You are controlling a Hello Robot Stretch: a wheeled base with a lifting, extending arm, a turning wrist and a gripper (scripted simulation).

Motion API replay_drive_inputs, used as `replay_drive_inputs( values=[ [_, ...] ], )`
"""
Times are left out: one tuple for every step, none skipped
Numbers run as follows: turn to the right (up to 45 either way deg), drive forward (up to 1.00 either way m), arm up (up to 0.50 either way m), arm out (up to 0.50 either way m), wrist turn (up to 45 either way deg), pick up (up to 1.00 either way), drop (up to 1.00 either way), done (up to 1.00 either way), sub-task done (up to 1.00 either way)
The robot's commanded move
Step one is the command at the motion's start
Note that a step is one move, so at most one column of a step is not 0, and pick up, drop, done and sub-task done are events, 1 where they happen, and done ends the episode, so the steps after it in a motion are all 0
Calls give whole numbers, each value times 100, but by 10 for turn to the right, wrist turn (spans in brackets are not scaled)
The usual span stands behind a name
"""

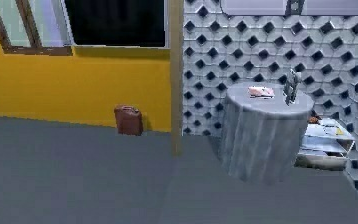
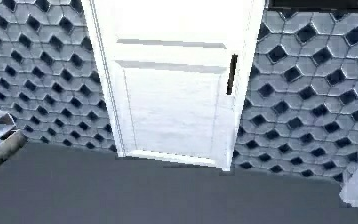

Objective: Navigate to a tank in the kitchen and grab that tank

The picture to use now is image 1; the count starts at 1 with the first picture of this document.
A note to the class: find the tan wooden post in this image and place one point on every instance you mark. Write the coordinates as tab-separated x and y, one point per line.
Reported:
176	76

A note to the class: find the white low shelf unit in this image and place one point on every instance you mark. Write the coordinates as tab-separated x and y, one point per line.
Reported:
325	145

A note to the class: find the brown framed window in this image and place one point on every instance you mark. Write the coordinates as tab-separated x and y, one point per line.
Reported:
27	25

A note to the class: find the small brown object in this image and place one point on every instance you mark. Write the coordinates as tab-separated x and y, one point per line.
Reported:
314	118

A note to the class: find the pale grey wall cabinet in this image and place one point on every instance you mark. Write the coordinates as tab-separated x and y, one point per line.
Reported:
297	6

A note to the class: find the grey round draped table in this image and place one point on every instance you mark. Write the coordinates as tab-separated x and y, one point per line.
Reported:
262	140

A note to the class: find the dark wide window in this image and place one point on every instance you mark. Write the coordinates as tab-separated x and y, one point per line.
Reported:
117	21

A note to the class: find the pink flat book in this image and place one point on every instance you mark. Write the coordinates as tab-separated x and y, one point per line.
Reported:
261	91

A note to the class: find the brown jerry can tank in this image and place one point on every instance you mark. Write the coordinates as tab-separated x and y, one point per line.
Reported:
128	120

